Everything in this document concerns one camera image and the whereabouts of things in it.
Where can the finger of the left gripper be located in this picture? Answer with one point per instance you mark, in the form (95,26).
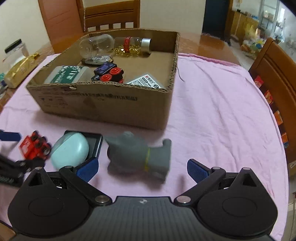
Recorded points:
(23,166)
(10,136)

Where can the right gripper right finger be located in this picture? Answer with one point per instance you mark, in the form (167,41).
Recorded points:
(232,205)

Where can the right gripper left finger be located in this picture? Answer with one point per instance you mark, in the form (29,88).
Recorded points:
(52,204)

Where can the red toy train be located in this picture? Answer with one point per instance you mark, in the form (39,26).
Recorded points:
(35,146)

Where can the teal earbud case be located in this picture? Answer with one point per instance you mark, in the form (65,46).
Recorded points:
(70,150)

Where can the black device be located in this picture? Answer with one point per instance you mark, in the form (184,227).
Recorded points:
(95,141)

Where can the green medical swab box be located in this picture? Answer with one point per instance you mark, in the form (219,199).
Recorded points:
(68,74)

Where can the pink card box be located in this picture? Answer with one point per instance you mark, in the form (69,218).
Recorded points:
(146,81)

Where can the capsule bottle with silver cap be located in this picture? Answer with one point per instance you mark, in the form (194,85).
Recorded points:
(132,46)

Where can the blue black toy train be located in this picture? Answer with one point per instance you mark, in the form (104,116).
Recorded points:
(108,72)

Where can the gold tissue box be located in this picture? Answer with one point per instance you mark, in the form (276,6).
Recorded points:
(17,74)

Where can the clear jar with black lid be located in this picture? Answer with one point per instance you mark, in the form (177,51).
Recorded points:
(15,52)

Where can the pink tablecloth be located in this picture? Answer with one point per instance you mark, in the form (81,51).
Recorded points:
(218,116)

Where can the clear glass dome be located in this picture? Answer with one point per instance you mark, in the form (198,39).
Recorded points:
(96,46)

